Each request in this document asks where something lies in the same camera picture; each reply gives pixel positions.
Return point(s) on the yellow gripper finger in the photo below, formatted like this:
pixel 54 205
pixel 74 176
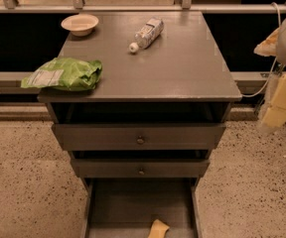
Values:
pixel 270 119
pixel 267 48

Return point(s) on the grey top drawer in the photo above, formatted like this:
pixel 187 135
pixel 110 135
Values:
pixel 138 137

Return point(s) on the beige bowl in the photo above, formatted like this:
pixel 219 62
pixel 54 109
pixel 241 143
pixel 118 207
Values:
pixel 80 25

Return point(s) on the clear plastic water bottle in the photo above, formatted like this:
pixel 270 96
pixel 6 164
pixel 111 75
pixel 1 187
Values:
pixel 147 35

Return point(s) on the green chip bag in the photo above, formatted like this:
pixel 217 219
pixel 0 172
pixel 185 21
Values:
pixel 65 74

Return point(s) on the yellow sponge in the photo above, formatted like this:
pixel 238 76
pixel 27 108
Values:
pixel 158 229

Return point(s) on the grey wooden drawer cabinet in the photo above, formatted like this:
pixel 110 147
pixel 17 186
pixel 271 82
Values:
pixel 181 78

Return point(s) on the grey middle drawer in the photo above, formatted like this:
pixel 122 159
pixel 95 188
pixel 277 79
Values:
pixel 139 168

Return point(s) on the grey bottom drawer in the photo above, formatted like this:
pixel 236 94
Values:
pixel 127 208

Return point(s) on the grey drawer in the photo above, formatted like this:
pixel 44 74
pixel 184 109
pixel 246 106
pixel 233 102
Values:
pixel 138 137
pixel 139 168
pixel 127 208

